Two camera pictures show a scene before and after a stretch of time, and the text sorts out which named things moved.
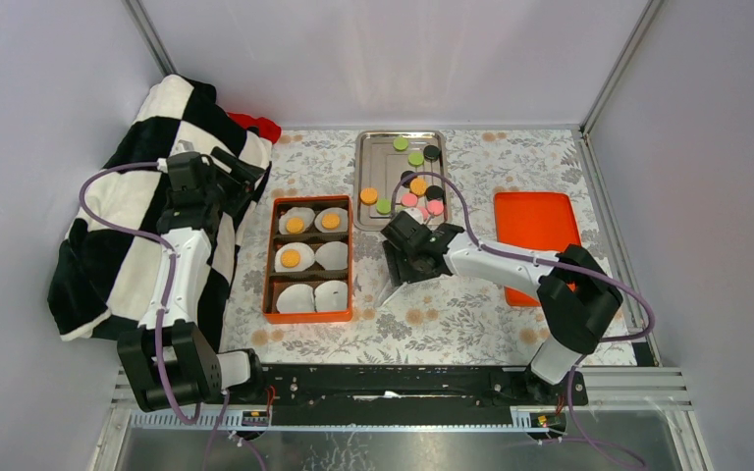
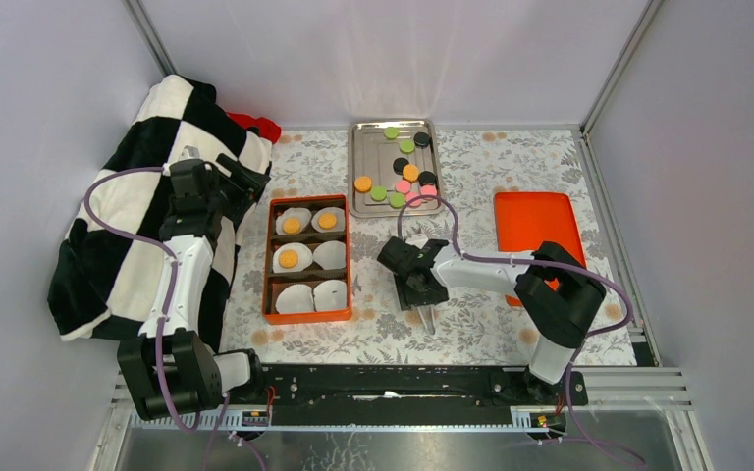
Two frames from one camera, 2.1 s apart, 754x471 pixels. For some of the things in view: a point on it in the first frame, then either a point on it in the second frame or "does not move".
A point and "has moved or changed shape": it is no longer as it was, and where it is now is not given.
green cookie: (400, 143) to (391, 132)
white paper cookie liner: (331, 295) does not move
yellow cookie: (368, 195) to (362, 183)
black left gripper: (242, 178) does not move
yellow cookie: (291, 258) does not move
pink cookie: (435, 207) to (428, 189)
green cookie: (383, 206) to (378, 193)
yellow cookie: (418, 186) to (410, 172)
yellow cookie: (330, 221) does not move
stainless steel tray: (381, 159) has moved or changed shape
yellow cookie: (295, 225) does not move
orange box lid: (543, 221) does not move
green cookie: (415, 159) to (406, 146)
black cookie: (431, 153) to (421, 139)
